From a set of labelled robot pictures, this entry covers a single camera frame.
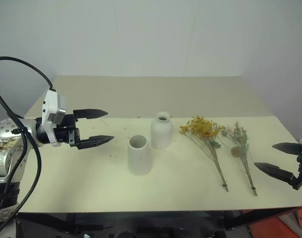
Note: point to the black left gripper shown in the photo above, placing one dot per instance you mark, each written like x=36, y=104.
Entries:
x=66, y=131

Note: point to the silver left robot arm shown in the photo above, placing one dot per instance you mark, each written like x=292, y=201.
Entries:
x=6, y=158

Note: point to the white tapered cylinder vase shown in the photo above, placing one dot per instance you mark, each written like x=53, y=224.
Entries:
x=139, y=161

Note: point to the white bottle-shaped vase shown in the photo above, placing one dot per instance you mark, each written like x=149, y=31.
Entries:
x=161, y=135

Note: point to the teal dried flower bunch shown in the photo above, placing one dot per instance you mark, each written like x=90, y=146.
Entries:
x=240, y=138

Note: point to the orange box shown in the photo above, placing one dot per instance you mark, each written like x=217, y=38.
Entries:
x=272, y=228

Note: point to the yellow dried flower bunch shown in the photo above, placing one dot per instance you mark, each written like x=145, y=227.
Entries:
x=201, y=127

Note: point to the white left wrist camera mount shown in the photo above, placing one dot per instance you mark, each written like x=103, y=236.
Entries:
x=50, y=104

